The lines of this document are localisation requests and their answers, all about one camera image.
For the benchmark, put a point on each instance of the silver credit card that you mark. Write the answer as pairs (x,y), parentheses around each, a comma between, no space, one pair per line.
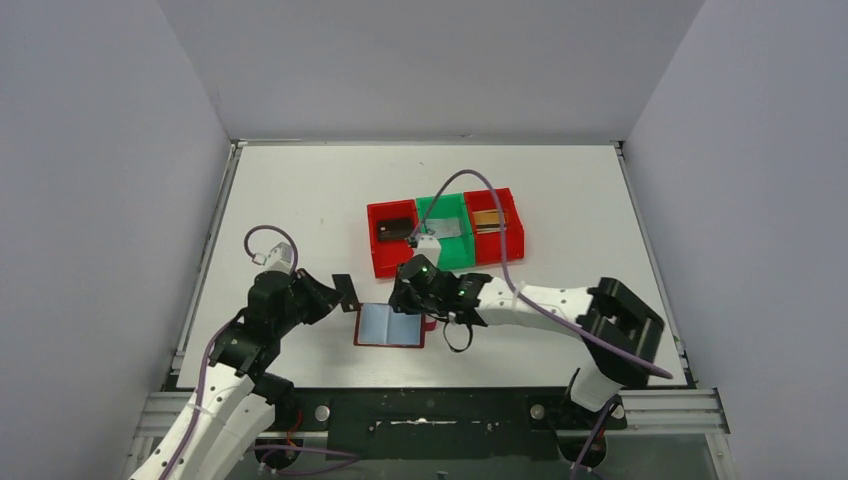
(443,228)

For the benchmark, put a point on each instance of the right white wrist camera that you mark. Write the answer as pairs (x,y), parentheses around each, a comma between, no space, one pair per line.
(429,247)

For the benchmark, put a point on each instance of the black VIP credit card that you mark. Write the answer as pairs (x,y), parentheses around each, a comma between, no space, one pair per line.
(343,283)

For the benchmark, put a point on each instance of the right red plastic bin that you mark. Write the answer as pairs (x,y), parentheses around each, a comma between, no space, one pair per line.
(487,246)

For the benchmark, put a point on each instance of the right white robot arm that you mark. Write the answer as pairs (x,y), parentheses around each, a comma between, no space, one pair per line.
(621,333)

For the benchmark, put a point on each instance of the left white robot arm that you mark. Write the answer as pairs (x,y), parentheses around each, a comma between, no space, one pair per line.
(236,396)

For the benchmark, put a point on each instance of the green plastic bin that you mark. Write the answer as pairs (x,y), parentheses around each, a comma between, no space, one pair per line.
(457,253)

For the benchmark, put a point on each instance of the red leather card holder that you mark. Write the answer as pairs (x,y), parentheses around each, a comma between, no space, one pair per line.
(378,325)

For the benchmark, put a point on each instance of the left red plastic bin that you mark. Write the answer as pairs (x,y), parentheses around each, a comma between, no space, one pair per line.
(386,256)

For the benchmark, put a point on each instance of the red plastic bin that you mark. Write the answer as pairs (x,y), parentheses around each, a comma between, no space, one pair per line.
(386,256)
(487,246)

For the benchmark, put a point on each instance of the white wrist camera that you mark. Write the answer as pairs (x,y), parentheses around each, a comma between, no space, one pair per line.
(429,247)
(280,258)

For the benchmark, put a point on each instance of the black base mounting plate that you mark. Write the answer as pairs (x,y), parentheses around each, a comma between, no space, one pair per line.
(537,423)

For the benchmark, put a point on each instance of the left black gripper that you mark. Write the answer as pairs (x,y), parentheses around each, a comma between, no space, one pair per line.
(318,292)

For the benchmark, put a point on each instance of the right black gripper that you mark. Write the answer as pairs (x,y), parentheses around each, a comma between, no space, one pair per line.
(403,301)

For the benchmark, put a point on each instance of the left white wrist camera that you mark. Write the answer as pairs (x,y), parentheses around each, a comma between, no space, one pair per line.
(280,258)

